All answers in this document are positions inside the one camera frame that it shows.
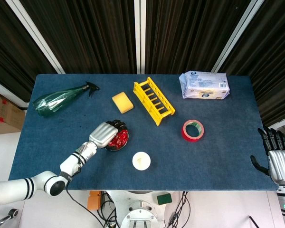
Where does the white paper cup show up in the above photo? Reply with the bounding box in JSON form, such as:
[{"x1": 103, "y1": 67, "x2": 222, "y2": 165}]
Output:
[{"x1": 132, "y1": 151, "x2": 152, "y2": 171}]

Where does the round metal plate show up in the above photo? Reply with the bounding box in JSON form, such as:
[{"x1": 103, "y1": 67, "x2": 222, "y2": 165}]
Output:
[{"x1": 104, "y1": 123, "x2": 130, "y2": 152}]

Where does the white low frame rail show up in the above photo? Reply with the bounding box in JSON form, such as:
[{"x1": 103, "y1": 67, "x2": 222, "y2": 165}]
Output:
[
  {"x1": 0, "y1": 77, "x2": 29, "y2": 110},
  {"x1": 267, "y1": 117, "x2": 285, "y2": 130}
]

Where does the heap of red candies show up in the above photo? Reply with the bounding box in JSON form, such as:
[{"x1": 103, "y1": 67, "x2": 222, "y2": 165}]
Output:
[{"x1": 108, "y1": 130, "x2": 129, "y2": 149}]

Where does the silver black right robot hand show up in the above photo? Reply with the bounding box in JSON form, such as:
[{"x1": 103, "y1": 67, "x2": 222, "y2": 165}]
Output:
[{"x1": 250, "y1": 127, "x2": 285, "y2": 185}]

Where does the white robot torso base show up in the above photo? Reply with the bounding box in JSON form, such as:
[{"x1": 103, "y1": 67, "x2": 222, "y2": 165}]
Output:
[{"x1": 108, "y1": 190, "x2": 176, "y2": 228}]

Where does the yellow sponge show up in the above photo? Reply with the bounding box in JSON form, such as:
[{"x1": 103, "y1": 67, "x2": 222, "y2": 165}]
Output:
[{"x1": 112, "y1": 92, "x2": 135, "y2": 115}]

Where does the red tape roll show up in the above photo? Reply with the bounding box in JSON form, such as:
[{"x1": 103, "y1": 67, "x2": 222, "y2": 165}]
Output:
[{"x1": 181, "y1": 119, "x2": 205, "y2": 143}]

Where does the cardboard box with red tape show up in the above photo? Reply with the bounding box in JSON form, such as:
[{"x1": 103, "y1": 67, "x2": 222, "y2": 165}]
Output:
[{"x1": 0, "y1": 96, "x2": 26, "y2": 131}]

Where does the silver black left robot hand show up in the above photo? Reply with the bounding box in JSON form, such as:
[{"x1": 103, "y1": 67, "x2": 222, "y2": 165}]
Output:
[{"x1": 88, "y1": 120, "x2": 129, "y2": 150}]

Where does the black pleated curtain panel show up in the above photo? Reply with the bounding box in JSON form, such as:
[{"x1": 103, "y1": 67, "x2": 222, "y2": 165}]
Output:
[
  {"x1": 0, "y1": 0, "x2": 57, "y2": 103},
  {"x1": 145, "y1": 0, "x2": 252, "y2": 75},
  {"x1": 217, "y1": 0, "x2": 285, "y2": 126},
  {"x1": 20, "y1": 0, "x2": 136, "y2": 74}
]

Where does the black angled strut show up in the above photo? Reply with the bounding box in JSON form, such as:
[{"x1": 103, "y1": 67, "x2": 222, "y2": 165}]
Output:
[{"x1": 248, "y1": 215, "x2": 261, "y2": 228}]

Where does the orange box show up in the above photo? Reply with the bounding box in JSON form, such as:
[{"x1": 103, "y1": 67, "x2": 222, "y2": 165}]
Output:
[{"x1": 87, "y1": 190, "x2": 103, "y2": 211}]

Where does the green plastic spray bottle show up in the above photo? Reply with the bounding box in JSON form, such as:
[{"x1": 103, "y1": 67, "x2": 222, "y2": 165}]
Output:
[{"x1": 32, "y1": 81, "x2": 101, "y2": 118}]

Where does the yellow test tube rack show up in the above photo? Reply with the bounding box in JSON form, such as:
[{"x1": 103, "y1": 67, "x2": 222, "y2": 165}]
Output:
[{"x1": 133, "y1": 76, "x2": 176, "y2": 127}]

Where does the green block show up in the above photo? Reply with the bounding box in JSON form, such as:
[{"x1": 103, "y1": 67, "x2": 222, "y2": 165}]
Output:
[{"x1": 156, "y1": 193, "x2": 173, "y2": 206}]

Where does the white frame post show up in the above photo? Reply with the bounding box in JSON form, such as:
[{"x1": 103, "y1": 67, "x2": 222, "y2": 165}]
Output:
[
  {"x1": 211, "y1": 0, "x2": 266, "y2": 73},
  {"x1": 133, "y1": 0, "x2": 147, "y2": 74},
  {"x1": 5, "y1": 0, "x2": 67, "y2": 74}
]

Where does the white wet wipes pack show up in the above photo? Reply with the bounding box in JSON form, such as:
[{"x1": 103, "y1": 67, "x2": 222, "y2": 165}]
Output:
[{"x1": 179, "y1": 71, "x2": 231, "y2": 100}]

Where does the black cable bundle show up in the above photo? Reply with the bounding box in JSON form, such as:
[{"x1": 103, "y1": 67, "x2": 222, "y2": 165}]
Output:
[
  {"x1": 166, "y1": 191, "x2": 192, "y2": 228},
  {"x1": 97, "y1": 191, "x2": 121, "y2": 228}
]

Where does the blue felt table cover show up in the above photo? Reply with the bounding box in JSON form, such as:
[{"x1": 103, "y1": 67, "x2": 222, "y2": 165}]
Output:
[{"x1": 8, "y1": 73, "x2": 279, "y2": 192}]

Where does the chrome chair base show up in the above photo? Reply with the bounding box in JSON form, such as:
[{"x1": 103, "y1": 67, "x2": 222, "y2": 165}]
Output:
[{"x1": 0, "y1": 208, "x2": 19, "y2": 228}]

